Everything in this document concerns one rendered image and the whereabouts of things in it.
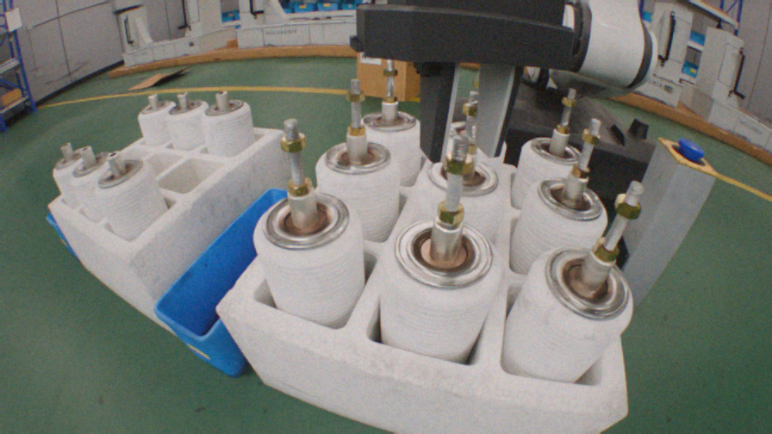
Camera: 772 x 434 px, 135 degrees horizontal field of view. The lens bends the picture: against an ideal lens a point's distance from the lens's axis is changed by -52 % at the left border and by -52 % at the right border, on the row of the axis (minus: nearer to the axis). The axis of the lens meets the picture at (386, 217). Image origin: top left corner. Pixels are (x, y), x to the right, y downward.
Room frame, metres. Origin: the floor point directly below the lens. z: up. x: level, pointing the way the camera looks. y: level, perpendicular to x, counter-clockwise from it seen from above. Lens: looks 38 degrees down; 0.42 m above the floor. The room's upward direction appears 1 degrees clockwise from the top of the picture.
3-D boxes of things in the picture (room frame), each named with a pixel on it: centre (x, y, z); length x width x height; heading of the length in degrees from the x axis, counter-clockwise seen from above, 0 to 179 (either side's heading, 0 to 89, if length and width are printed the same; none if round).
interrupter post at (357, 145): (0.32, 0.03, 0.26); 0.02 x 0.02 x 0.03
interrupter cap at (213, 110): (0.53, 0.30, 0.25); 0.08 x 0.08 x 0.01
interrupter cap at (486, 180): (0.29, -0.08, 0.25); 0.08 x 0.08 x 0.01
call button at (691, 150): (0.27, -0.38, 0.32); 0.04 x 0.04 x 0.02
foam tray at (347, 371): (0.29, -0.08, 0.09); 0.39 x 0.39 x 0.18; 72
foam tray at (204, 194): (0.46, 0.45, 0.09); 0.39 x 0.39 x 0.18; 72
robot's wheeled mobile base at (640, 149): (0.89, -0.51, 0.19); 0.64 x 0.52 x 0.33; 162
